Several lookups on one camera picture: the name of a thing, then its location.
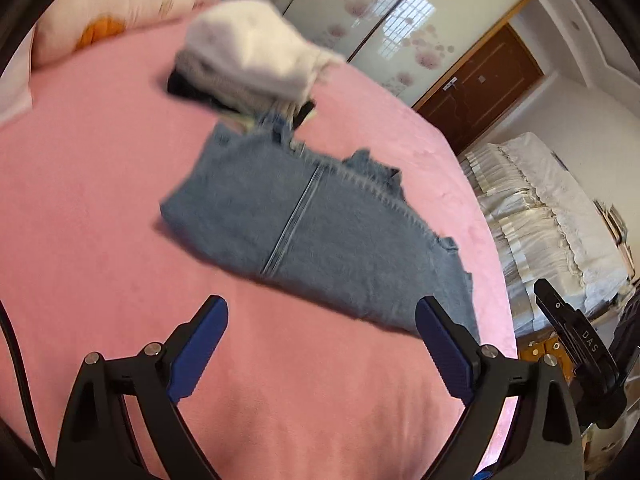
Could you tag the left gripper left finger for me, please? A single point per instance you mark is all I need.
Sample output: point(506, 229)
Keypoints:
point(164, 374)

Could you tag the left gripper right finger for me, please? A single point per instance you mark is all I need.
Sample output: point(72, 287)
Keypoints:
point(480, 376)

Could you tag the blue denim jacket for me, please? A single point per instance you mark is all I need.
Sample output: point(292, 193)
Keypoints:
point(338, 232)

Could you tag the stack of folded clothes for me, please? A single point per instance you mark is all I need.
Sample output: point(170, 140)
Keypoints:
point(243, 57)

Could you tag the pink bed blanket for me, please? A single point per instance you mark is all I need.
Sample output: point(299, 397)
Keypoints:
point(293, 391)

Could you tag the cream cloth-covered furniture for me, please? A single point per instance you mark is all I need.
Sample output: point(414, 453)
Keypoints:
point(544, 225)

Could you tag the brown wooden door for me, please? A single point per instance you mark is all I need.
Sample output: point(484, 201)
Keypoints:
point(486, 86)

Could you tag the floral sliding wardrobe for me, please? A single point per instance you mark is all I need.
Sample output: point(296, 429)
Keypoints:
point(406, 46)

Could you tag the pink pillow orange print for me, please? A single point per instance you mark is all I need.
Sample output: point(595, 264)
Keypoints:
point(71, 25)

